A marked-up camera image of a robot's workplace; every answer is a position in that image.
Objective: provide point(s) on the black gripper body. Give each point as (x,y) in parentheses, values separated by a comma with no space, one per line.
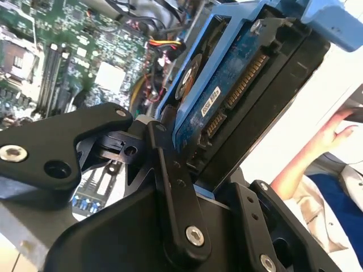
(113,241)

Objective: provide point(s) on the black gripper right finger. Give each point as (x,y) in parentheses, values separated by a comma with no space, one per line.
(255,235)

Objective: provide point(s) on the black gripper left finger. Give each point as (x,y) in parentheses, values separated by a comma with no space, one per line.
(42,147)

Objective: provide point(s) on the hard disk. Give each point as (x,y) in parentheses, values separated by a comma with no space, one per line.
(215,93)

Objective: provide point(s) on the person's hand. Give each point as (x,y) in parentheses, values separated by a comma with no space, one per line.
(333,133)

